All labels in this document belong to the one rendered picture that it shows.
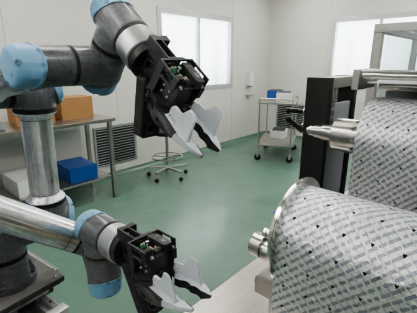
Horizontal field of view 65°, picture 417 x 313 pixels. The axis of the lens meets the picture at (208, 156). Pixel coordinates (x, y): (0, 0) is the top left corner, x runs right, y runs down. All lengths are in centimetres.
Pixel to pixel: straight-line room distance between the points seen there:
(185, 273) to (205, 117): 28
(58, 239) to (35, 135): 34
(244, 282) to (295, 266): 54
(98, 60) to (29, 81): 13
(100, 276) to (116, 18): 53
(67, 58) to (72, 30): 352
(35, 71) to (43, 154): 49
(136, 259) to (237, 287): 39
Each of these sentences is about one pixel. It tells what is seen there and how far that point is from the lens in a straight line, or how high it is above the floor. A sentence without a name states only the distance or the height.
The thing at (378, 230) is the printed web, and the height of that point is 130.
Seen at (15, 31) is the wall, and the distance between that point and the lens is 395.
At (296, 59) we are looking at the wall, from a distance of 666.
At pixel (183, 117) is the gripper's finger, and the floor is 139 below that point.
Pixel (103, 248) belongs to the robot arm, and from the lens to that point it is 70.
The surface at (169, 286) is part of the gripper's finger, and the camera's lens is 57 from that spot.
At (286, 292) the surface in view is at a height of 120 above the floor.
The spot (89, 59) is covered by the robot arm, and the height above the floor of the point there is 147.
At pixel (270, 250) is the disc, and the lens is 42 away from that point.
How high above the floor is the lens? 147
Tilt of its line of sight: 16 degrees down
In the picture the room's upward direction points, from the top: straight up
